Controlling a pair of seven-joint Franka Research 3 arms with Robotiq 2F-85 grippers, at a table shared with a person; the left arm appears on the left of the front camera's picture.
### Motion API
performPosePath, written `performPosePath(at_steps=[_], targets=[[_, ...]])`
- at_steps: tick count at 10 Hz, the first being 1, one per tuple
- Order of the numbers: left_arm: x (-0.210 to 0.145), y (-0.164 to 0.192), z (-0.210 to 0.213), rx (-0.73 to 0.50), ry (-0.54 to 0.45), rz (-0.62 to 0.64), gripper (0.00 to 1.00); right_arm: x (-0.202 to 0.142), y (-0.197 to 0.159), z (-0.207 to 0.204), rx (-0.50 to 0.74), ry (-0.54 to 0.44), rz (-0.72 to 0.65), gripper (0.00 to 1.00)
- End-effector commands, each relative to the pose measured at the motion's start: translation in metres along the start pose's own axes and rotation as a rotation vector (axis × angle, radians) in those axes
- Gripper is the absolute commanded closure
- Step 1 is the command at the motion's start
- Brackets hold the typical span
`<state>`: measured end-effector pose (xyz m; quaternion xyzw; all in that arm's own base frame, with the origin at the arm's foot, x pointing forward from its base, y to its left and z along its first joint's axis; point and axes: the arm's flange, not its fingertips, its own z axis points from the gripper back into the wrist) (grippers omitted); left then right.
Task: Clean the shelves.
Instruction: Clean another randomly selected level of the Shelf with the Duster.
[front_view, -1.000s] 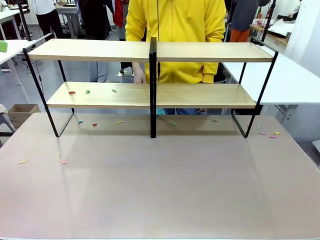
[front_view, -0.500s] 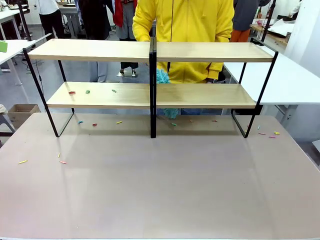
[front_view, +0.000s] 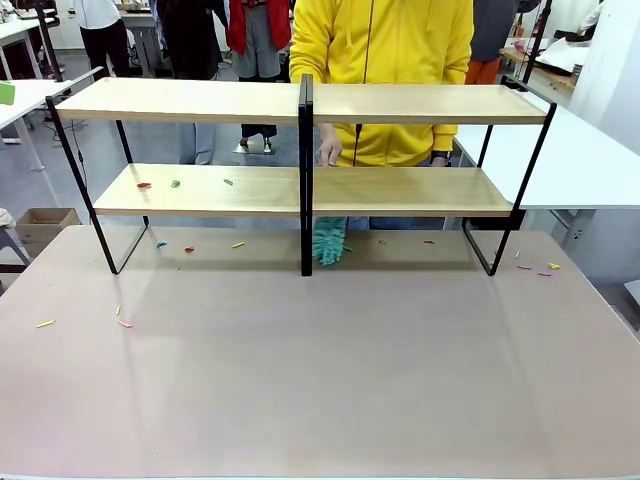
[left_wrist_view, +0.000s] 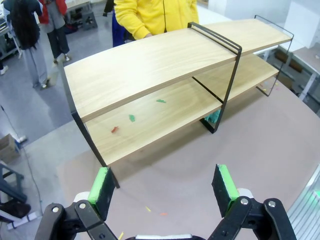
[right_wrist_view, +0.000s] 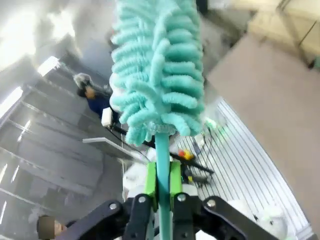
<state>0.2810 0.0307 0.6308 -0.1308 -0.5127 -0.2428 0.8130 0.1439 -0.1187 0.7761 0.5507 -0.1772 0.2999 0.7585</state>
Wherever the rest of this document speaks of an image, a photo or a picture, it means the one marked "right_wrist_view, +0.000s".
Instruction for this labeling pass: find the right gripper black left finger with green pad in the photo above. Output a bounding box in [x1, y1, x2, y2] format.
[66, 161, 159, 240]

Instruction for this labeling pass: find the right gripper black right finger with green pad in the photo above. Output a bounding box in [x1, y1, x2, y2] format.
[169, 160, 251, 240]

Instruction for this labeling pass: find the teal microfibre duster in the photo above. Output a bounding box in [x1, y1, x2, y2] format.
[109, 0, 206, 240]

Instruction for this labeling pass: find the yellow red emergency stop button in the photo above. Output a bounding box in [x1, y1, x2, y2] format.
[177, 148, 195, 161]

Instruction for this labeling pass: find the grey flat panel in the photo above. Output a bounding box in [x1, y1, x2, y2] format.
[82, 136, 142, 161]

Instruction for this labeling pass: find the person with blurred face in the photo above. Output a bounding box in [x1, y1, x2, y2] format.
[36, 215, 76, 240]

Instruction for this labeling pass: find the small white box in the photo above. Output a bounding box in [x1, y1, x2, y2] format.
[101, 107, 114, 128]

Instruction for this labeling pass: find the person in blue shirt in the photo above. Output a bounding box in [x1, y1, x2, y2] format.
[73, 72, 121, 124]

